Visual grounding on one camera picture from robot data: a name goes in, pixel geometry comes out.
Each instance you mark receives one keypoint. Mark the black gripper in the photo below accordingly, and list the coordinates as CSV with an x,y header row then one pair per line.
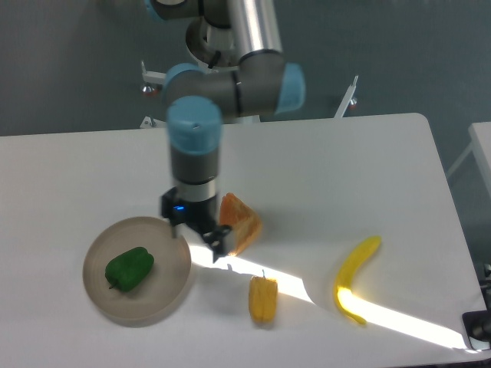
x,y
201,218

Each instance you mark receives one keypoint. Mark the green toy pepper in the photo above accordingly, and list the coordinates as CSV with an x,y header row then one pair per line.
x,y
128,270

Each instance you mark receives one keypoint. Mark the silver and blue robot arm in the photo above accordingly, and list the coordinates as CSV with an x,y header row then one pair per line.
x,y
248,76

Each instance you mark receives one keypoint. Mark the beige round plate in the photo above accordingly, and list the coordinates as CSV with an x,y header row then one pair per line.
x,y
159,293

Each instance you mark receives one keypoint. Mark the yellow toy pepper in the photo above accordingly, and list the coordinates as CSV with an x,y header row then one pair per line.
x,y
263,296

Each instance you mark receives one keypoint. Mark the orange triangular toy bread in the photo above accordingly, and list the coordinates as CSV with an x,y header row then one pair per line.
x,y
245,222

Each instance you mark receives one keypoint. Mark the yellow toy banana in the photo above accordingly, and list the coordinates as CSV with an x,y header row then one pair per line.
x,y
342,285

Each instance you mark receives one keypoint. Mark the white side table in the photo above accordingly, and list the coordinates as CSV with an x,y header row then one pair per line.
x,y
479,146

